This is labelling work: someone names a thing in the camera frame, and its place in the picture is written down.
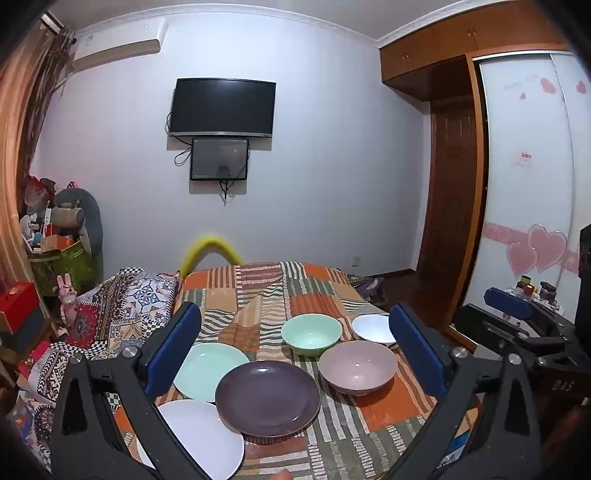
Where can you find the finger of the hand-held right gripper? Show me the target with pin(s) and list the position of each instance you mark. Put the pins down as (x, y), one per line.
(489, 327)
(510, 302)

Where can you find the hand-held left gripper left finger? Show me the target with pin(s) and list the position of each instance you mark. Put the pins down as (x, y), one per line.
(178, 350)

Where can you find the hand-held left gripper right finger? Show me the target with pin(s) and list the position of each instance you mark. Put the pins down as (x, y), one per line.
(415, 350)

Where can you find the pale green plate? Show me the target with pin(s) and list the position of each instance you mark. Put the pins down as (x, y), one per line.
(207, 369)

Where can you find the white bowl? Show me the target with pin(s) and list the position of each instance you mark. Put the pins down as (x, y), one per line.
(371, 327)

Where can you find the pink bowl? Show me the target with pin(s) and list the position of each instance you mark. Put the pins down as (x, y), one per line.
(358, 367)

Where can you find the white plate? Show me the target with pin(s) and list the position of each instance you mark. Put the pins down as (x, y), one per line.
(198, 438)

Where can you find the dark purple plate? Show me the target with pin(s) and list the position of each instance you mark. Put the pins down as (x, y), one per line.
(268, 399)

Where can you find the pale green bowl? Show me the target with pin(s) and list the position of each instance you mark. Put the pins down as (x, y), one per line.
(311, 332)

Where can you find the patterned quilt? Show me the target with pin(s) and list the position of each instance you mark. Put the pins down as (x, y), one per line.
(124, 300)

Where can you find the dark bag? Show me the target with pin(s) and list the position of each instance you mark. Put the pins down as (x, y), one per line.
(371, 290)

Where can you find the striped patchwork blanket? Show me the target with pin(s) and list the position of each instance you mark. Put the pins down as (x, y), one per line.
(268, 295)

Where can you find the yellow foam tube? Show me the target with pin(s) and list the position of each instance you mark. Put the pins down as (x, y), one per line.
(210, 242)

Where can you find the pink bunny figure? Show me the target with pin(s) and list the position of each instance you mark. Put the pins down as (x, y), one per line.
(68, 295)

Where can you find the brown wooden door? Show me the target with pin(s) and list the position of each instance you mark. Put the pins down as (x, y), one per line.
(450, 184)

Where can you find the green cardboard box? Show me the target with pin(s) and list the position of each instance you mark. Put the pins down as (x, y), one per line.
(69, 265)

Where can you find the wooden wardrobe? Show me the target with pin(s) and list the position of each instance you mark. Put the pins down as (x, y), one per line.
(521, 161)

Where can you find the red box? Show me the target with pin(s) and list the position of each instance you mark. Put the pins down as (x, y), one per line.
(18, 302)

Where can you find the grey plush toy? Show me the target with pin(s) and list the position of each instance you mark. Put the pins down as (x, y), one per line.
(76, 214)

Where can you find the red plastic bag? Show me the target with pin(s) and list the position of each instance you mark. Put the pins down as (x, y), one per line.
(37, 191)

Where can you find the orange curtain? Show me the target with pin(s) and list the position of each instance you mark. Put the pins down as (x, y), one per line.
(14, 138)

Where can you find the brown sheer curtain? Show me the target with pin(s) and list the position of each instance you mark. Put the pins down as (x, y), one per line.
(46, 92)

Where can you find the white air conditioner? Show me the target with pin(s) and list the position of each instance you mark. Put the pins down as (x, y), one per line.
(115, 44)

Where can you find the small wall monitor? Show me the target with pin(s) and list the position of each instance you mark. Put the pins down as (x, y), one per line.
(219, 159)

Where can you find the wall television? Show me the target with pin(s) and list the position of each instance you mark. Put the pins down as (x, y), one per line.
(224, 106)

